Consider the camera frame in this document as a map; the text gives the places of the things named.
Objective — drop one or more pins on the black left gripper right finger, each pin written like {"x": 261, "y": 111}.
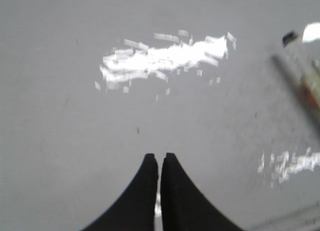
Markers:
{"x": 183, "y": 206}

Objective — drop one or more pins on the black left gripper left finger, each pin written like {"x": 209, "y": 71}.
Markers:
{"x": 134, "y": 209}

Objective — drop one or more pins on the white whiteboard marker pen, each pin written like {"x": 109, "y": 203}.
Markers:
{"x": 294, "y": 61}

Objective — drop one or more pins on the red magnet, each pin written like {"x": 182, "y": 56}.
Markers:
{"x": 310, "y": 89}

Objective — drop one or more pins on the aluminium whiteboard frame rail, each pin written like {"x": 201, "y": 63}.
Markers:
{"x": 304, "y": 219}

